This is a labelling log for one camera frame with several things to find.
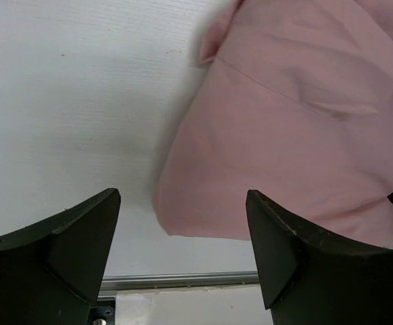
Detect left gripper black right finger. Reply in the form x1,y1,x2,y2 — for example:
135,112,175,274
246,190,393,324

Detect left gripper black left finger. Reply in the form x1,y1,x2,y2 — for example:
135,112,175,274
0,188,120,325

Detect pink trousers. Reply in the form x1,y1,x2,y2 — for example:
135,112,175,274
153,1,393,248

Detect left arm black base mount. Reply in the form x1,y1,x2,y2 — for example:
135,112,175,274
86,296,116,325

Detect aluminium frame rail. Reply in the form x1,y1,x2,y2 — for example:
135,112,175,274
100,271,259,291

